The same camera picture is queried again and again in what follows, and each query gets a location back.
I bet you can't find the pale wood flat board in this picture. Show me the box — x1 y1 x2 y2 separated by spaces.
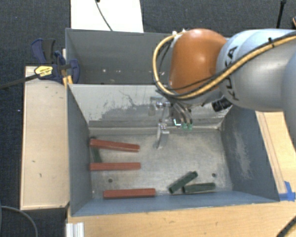
19 66 71 211

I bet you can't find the grey metal bin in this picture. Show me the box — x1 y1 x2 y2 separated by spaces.
65 28 281 217

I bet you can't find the dark green flat block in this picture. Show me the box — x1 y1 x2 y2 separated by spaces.
182 182 217 194
89 136 103 163
168 170 199 195

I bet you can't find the red-brown flat block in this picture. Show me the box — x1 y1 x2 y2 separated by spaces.
89 138 141 153
89 162 142 172
103 188 157 200

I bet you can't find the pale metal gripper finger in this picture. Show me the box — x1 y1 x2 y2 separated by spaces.
152 122 171 150
148 95 164 117

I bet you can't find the black cylinder on white bracket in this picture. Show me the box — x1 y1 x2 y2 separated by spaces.
211 97 233 113

